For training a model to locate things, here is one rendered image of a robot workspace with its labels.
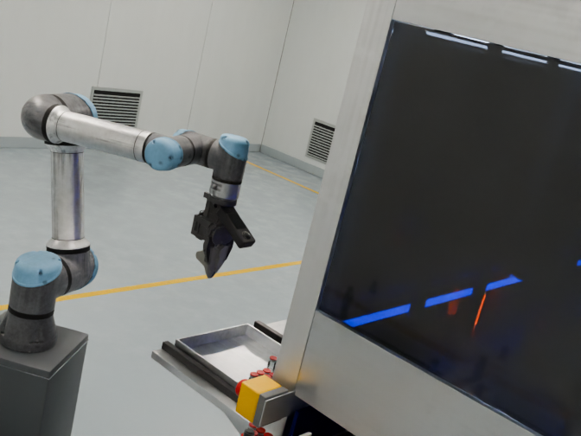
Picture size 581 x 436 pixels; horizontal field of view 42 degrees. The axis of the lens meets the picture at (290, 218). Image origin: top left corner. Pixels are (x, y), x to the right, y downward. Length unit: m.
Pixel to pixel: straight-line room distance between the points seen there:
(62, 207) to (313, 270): 0.82
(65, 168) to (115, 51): 5.54
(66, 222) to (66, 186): 0.10
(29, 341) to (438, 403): 1.10
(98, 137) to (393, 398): 0.91
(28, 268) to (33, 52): 5.21
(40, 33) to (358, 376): 5.94
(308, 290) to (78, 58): 5.99
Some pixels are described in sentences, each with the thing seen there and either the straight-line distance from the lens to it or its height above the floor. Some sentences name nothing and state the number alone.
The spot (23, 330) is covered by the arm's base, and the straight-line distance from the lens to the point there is 2.09.
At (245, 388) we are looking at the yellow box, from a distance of 1.61.
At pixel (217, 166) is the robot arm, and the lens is 1.86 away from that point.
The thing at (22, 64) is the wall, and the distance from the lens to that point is 7.12.
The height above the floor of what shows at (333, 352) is 1.15.
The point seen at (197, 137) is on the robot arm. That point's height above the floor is 1.43.
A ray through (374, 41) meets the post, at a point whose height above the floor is 1.75.
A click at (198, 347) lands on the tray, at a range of 2.05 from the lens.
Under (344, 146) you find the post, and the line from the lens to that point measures 1.50.
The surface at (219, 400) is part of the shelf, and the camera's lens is 1.84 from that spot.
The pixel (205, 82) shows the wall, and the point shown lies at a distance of 8.39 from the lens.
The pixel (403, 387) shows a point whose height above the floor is 1.16.
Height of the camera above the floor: 1.79
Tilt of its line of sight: 15 degrees down
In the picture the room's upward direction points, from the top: 14 degrees clockwise
